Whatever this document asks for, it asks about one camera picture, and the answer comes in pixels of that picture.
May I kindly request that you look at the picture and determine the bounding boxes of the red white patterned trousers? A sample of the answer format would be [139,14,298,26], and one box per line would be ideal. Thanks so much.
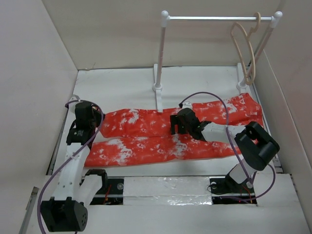
[83,92,265,167]

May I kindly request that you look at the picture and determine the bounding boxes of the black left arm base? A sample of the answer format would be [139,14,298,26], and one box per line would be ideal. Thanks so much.
[85,169,124,205]

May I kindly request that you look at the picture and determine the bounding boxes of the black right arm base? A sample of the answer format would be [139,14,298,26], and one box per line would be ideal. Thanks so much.
[207,171,257,205]

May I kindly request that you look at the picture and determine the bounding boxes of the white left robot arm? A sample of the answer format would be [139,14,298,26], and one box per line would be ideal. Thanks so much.
[37,99,109,234]

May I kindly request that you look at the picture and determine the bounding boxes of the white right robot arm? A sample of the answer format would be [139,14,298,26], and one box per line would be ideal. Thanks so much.
[170,108,280,192]

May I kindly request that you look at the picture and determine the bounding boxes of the wooden clothes hanger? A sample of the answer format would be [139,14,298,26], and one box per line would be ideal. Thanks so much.
[230,12,262,85]

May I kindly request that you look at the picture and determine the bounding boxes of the white clothes rack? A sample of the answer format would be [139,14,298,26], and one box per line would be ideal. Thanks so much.
[153,10,283,113]

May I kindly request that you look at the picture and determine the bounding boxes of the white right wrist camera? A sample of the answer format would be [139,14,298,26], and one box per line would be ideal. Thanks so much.
[179,101,193,109]

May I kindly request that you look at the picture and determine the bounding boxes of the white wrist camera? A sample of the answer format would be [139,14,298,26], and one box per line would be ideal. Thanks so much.
[179,101,193,109]
[65,95,81,114]

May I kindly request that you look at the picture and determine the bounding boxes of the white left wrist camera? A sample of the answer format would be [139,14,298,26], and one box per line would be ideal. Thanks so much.
[65,95,81,114]

